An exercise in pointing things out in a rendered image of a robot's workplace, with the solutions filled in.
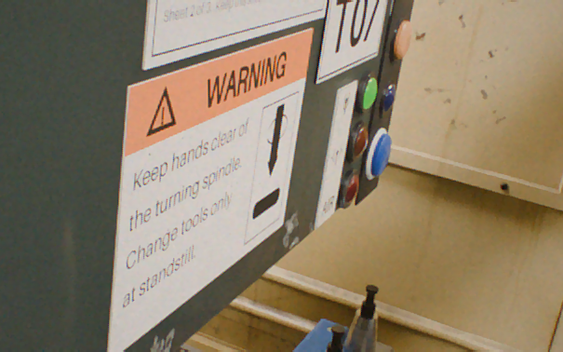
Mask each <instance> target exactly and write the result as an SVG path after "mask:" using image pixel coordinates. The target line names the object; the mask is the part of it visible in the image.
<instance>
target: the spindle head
mask: <svg viewBox="0 0 563 352"><path fill-rule="evenodd" d="M392 2H393V0H387V4H386V9H385V14H384V20H383V25H382V35H381V40H379V45H378V50H377V56H375V57H373V58H371V59H369V60H367V61H364V62H361V63H359V64H357V65H355V66H353V67H351V68H349V69H347V70H345V71H342V72H340V73H339V74H337V75H334V76H332V77H331V78H329V79H327V80H324V81H322V82H320V83H318V84H317V83H316V84H315V74H316V68H317V62H318V56H319V49H320V44H321V38H322V32H323V25H324V19H325V17H323V18H319V19H316V20H309V21H307V22H303V23H300V24H297V25H293V26H289V27H286V28H283V29H280V31H276V32H273V33H270V34H264V35H260V36H257V37H254V38H250V39H248V40H244V41H240V42H237V43H233V44H231V45H228V46H223V47H217V48H214V49H212V50H208V52H205V53H201V54H197V55H194V56H191V57H188V58H185V59H181V60H177V61H172V62H169V63H165V64H162V65H159V66H155V67H152V68H148V69H145V70H144V69H142V63H143V51H144V39H145V27H146V17H147V5H148V0H0V352H107V348H108V335H109V323H110V310H111V298H112V285H113V273H114V261H115V248H116V236H117V223H118V211H119V198H120V186H121V173H122V160H123V148H124V135H125V124H126V110H127V87H129V86H132V85H135V84H139V83H141V82H144V81H148V80H151V79H154V78H157V77H160V76H163V75H167V74H169V73H172V72H175V71H178V70H181V69H184V68H188V67H191V66H194V65H197V64H199V63H203V62H207V61H212V60H215V59H218V58H220V57H223V56H228V55H231V54H234V53H236V52H237V51H239V50H242V49H246V48H250V47H255V46H257V45H260V44H263V43H267V42H271V41H274V40H276V39H279V38H282V37H286V36H289V35H293V34H297V33H300V32H303V31H307V30H310V28H312V30H314V33H313V34H312V39H311V46H310V51H309V58H308V64H307V70H306V77H305V83H304V89H303V95H302V107H301V113H300V120H299V126H298V132H297V138H296V145H295V151H294V157H293V164H292V169H291V170H290V176H289V182H288V194H287V200H286V207H285V213H284V219H283V224H282V225H281V226H280V227H278V228H277V230H276V231H275V232H273V233H272V234H271V235H270V236H268V237H267V238H265V239H264V240H263V241H262V242H260V243H259V244H258V245H257V246H255V247H254V248H253V249H251V250H250V251H249V253H246V254H245V255H244V256H243V257H241V258H240V259H239V260H237V261H236V262H235V263H234V264H232V265H231V266H230V267H228V268H227V269H226V270H223V271H222V272H221V274H220V275H218V276H217V277H216V278H214V279H213V280H212V281H210V282H209V283H208V285H206V286H205V287H204V288H203V289H200V290H199V291H198V292H196V293H195V294H194V295H192V296H191V298H190V299H189V300H187V301H186V302H185V303H184V304H182V305H181V306H178V307H177V308H176V309H175V310H173V311H172V312H171V313H170V314H168V315H167V316H166V317H164V318H163V320H162V321H160V322H159V323H158V324H156V325H154V326H153V327H152V328H151V329H150V330H149V331H147V332H146V333H145V334H144V335H142V336H141V337H140V338H139V339H137V340H136V341H134V343H132V344H131V345H130V346H128V347H127V348H126V349H125V350H123V351H122V352H175V351H176V350H177V349H178V348H179V347H181V346H182V345H184V344H185V343H186V341H187V340H188V339H190V338H191V337H192V336H193V335H194V334H195V333H196V332H198V331H199V330H200V329H201V328H203V327H204V326H206V325H207V324H208V323H209V322H210V321H211V320H212V319H213V318H214V317H215V316H216V315H217V314H218V313H220V312H221V311H222V310H223V308H225V307H226V306H228V305H229V304H230V303H231V302H232V301H234V300H235V299H236V298H237V297H238V295H239V294H240V293H242V292H243V291H244V290H245V289H247V288H248V287H250V286H251V285H252V284H253V283H254V282H255V281H257V280H258V279H259V278H260V277H261V276H262V275H264V273H265V272H266V271H267V270H268V269H270V268H272V267H273V266H274V265H275V264H276V263H277V262H279V261H280V260H281V259H282V258H283V257H284V256H285V255H287V254H288V253H289V251H290V250H292V249H294V248H295V247H296V246H297V245H298V244H299V243H300V242H302V241H303V240H304V239H305V238H306V237H307V236H309V235H310V234H311V233H312V232H314V231H315V229H316V228H315V219H316V214H317V209H318V202H319V197H320V191H321V184H322V179H323V174H324V168H325V162H326V156H327V150H328V140H329V134H330V129H331V123H332V117H333V112H334V106H336V100H337V94H338V89H340V88H343V87H345V86H347V85H349V84H351V83H353V82H355V81H358V84H356V90H355V99H356V93H358V90H359V86H360V84H361V81H362V79H363V77H364V76H365V74H366V72H368V71H373V72H375V75H376V77H377V80H378V75H379V70H381V65H382V55H383V50H384V44H385V39H386V35H387V30H388V23H389V19H390V12H391V7H392ZM372 106H373V104H372V105H371V106H370V108H369V110H368V111H367V112H366V113H365V114H363V115H362V114H360V113H359V112H358V111H357V110H356V108H355V100H354V106H353V111H352V116H351V122H350V128H349V132H348V138H347V144H346V149H345V155H344V160H343V166H342V176H341V180H340V187H339V192H338V197H337V203H336V209H334V212H336V211H337V210H339V209H340V208H341V206H340V204H339V194H340V190H341V187H342V181H343V178H344V176H345V174H346V173H347V171H348V170H349V169H358V171H359V178H360V173H361V168H362V162H363V157H364V153H365V151H364V152H363V154H362V156H361V157H360V158H359V159H358V160H357V161H356V162H350V161H349V160H348V158H347V147H348V142H349V138H350V135H351V132H352V130H353V128H354V126H355V124H356V123H358V122H360V121H365V122H366V123H367V125H368V131H369V122H370V117H371V111H372Z"/></svg>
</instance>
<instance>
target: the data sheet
mask: <svg viewBox="0 0 563 352"><path fill-rule="evenodd" d="M326 4H327V0H148V5H147V17H146V27H145V39H144V51H143V63H142V69H144V70H145V69H148V68H152V67H155V66H159V65H162V64H165V63H169V62H172V61H177V60H181V59H185V58H188V57H191V56H194V55H197V54H201V53H205V52H208V50H212V49H214V48H217V47H223V46H228V45H231V44H233V43H237V42H240V41H244V40H248V39H250V38H254V37H257V36H260V35H264V34H270V33H273V32H276V31H280V29H283V28H286V27H289V26H293V25H297V24H300V23H303V22H307V21H309V20H316V19H319V18H323V17H325V11H326Z"/></svg>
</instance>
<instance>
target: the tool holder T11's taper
mask: <svg viewBox="0 0 563 352"><path fill-rule="evenodd" d="M360 310H361V308H360V309H358V310H356V311H355V316H354V318H353V322H352V325H351V327H350V330H349V332H348V334H347V337H346V339H345V343H344V346H343V351H342V352H376V336H377V314H376V312H374V316H373V317H371V318H367V317H364V316H362V315H361V314H360Z"/></svg>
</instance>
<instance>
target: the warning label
mask: <svg viewBox="0 0 563 352"><path fill-rule="evenodd" d="M313 33H314V30H312V28H310V30H307V31H303V32H300V33H297V34H293V35H289V36H286V37H282V38H279V39H276V40H274V41H271V42H267V43H263V44H260V45H257V46H255V47H250V48H246V49H242V50H239V51H237V52H236V53H234V54H231V55H228V56H223V57H220V58H218V59H215V60H212V61H207V62H203V63H199V64H197V65H194V66H191V67H188V68H184V69H181V70H178V71H175V72H172V73H169V74H167V75H163V76H160V77H157V78H154V79H151V80H148V81H144V82H141V83H139V84H135V85H132V86H129V87H127V110H126V124H125V135H124V148H123V160H122V173H121V186H120V198H119V211H118V223H117V236H116V248H115V261H114V273H113V285H112V298H111V310H110V323H109V335H108V348H107V352H122V351H123V350H125V349H126V348H127V347H128V346H130V345H131V344H132V343H134V341H136V340H137V339H139V338H140V337H141V336H142V335H144V334H145V333H146V332H147V331H149V330H150V329H151V328H152V327H153V326H154V325H156V324H158V323H159V322H160V321H162V320H163V318H164V317H166V316H167V315H168V314H170V313H171V312H172V311H173V310H175V309H176V308H177V307H178V306H181V305H182V304H184V303H185V302H186V301H187V300H189V299H190V298H191V296H192V295H194V294H195V293H196V292H198V291H199V290H200V289H203V288H204V287H205V286H206V285H208V283H209V282H210V281H212V280H213V279H214V278H216V277H217V276H218V275H220V274H221V272H222V271H223V270H226V269H227V268H228V267H230V266H231V265H232V264H234V263H235V262H236V261H237V260H239V259H240V258H241V257H243V256H244V255H245V254H246V253H249V251H250V250H251V249H253V248H254V247H255V246H257V245H258V244H259V243H260V242H262V241H263V240H264V239H265V238H267V237H268V236H270V235H271V234H272V233H273V232H275V231H276V230H277V228H278V227H280V226H281V225H282V224H283V219H284V213H285V207H286V200H287V194H288V182H289V176H290V170H291V169H292V164H293V157H294V151H295V145H296V138H297V132H298V126H299V120H300V113H301V107H302V95H303V89H304V83H305V77H306V70H307V64H308V58H309V51H310V46H311V39H312V34H313Z"/></svg>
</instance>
